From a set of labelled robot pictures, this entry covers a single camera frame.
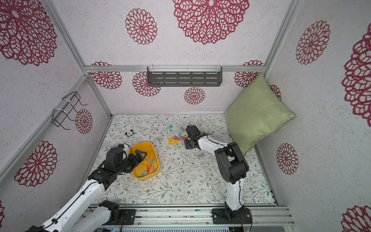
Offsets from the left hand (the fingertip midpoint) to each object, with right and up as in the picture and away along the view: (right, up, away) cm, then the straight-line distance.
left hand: (143, 158), depth 81 cm
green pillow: (+66, +27, +4) cm, 72 cm away
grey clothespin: (+4, -9, +7) cm, 12 cm away
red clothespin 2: (+21, +10, +25) cm, 34 cm away
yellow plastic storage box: (-4, -11, +6) cm, 13 cm away
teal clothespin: (+11, +18, +32) cm, 38 cm away
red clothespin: (+1, -9, +9) cm, 12 cm away
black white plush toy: (-18, +13, +25) cm, 34 cm away
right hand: (+25, +8, +17) cm, 32 cm away
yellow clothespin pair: (+13, +7, +22) cm, 26 cm away
